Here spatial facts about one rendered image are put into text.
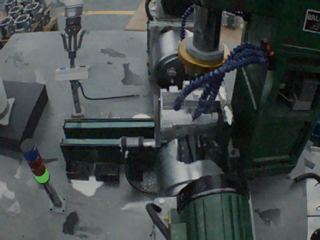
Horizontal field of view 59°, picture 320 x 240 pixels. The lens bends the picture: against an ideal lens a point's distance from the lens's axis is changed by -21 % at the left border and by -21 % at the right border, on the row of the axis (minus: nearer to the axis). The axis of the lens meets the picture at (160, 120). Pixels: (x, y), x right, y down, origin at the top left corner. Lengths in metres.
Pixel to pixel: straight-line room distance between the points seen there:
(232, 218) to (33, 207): 0.93
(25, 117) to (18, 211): 0.48
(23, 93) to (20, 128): 0.24
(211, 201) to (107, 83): 1.18
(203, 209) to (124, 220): 0.63
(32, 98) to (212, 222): 1.19
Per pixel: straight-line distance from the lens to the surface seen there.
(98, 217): 1.33
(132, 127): 1.42
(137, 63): 1.90
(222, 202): 0.72
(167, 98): 1.26
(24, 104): 1.65
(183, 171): 1.01
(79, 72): 1.47
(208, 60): 1.07
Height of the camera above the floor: 1.99
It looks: 48 degrees down
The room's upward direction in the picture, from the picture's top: 1 degrees clockwise
